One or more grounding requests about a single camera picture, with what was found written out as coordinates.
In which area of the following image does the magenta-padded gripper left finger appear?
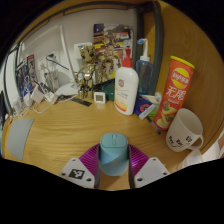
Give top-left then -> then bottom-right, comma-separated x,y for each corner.
60,143 -> 101,190

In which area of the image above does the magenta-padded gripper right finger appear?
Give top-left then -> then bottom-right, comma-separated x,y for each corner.
127,143 -> 171,190

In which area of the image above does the light blue computer mouse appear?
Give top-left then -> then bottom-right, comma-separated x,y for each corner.
97,132 -> 130,177

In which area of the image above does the grey mouse pad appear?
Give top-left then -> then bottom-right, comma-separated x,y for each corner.
6,117 -> 35,162

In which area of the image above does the clear plastic container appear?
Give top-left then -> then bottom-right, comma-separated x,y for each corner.
178,148 -> 204,169

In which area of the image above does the white printed mug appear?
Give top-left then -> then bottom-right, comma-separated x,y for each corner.
165,107 -> 205,153

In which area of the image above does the small blue white box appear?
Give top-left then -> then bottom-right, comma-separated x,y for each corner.
133,96 -> 156,120

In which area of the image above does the small white cube clock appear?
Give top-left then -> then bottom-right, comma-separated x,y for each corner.
93,91 -> 106,105

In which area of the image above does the white power strip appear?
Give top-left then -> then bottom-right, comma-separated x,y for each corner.
44,91 -> 60,103

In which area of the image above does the white desk lamp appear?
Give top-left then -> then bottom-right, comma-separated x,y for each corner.
19,23 -> 81,98

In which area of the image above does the red chips can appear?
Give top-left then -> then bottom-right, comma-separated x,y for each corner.
153,55 -> 196,131

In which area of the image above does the white charger block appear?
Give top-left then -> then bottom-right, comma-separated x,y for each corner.
29,85 -> 46,104

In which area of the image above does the dark green round object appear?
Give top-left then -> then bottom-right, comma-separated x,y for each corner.
99,79 -> 116,102

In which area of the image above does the white red-pump lotion bottle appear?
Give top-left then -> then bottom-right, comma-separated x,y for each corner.
113,48 -> 140,116

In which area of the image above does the blue squeeze wash bottle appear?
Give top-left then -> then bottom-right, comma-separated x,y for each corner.
135,37 -> 154,96

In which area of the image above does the black bag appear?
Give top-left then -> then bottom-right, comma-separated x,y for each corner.
0,89 -> 9,126

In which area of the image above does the blue robot model kit box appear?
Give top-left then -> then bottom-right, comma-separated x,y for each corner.
14,54 -> 38,98

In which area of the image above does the colourful printed box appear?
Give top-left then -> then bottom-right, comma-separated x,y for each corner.
93,23 -> 134,58

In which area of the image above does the white wall socket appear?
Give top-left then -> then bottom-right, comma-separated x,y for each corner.
46,50 -> 62,66
37,57 -> 48,71

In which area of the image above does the black plug cable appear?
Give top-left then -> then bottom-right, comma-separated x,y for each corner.
46,54 -> 70,71

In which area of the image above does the dark grey metal frame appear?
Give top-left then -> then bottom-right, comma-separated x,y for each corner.
1,0 -> 165,118

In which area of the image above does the white wall-mounted box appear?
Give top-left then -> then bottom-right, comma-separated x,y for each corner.
73,41 -> 93,59

